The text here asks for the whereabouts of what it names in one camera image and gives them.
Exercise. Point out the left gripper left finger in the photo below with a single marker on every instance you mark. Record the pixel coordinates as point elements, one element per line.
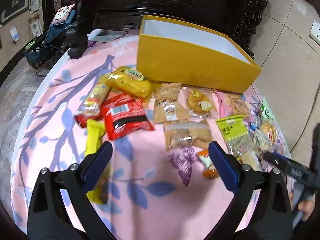
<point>47,215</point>

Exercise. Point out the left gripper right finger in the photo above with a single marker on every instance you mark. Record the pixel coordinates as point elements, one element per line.
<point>272,216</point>

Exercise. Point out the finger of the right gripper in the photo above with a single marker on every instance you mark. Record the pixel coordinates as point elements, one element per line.
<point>308,176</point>

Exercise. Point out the person's hand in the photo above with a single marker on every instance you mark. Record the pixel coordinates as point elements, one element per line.
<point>307,207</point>

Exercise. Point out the clear small cake packet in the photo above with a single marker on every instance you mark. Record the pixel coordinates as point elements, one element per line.
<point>261,140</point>

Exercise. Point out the green seed snack packet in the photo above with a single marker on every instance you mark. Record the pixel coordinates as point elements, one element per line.
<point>238,140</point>

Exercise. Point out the green leaf small packet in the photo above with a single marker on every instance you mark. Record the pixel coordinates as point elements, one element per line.
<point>265,112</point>

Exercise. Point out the orange small snack packet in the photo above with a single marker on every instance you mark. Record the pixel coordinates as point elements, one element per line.
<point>209,170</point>

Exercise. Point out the long yellow snack bar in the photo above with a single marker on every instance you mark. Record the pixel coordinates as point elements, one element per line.
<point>95,174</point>

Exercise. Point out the pink leaf-pattern tablecloth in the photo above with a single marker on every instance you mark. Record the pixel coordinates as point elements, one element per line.
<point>152,192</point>

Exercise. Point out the red wafer packet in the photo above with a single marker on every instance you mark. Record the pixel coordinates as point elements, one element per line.
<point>81,118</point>

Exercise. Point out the yellow clear cracker packet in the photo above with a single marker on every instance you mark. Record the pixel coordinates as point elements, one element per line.
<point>91,105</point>

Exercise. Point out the clear bread bun packet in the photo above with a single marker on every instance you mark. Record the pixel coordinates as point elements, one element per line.
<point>199,103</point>

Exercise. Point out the red black snack packet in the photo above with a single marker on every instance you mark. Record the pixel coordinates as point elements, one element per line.
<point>124,118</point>

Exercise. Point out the clear brown biscuit packet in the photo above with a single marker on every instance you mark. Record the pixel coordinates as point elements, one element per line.
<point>185,133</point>

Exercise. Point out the brown paper snack packet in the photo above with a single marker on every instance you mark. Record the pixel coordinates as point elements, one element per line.
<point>167,107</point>

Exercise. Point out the yellow cake packet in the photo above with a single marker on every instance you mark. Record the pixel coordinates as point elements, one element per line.
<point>130,81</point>

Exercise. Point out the blue folding lounge chair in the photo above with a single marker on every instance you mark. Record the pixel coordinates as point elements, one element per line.
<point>49,45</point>

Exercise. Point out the dark carved wooden furniture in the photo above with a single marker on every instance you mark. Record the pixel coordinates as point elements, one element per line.
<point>238,19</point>

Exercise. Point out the yellow cardboard box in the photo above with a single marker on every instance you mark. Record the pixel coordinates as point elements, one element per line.
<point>171,50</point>

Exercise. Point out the white paper sheet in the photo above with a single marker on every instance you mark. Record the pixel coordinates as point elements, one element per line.
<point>103,35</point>

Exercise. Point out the pink cartoon cushion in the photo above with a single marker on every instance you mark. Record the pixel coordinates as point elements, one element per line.
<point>62,14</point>

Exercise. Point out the blue white wall notice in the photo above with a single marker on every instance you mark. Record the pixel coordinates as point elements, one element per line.
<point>14,34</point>

